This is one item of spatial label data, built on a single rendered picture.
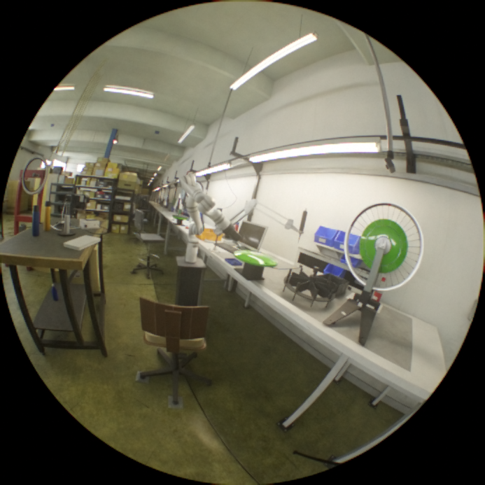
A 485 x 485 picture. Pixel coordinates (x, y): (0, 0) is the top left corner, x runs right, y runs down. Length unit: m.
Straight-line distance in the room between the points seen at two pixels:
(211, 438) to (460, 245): 2.23
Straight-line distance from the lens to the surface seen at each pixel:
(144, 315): 0.87
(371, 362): 0.82
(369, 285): 1.03
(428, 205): 1.73
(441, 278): 1.70
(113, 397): 1.54
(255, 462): 1.39
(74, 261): 1.02
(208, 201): 0.93
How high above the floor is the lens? 1.33
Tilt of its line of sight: 9 degrees down
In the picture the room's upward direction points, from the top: 12 degrees clockwise
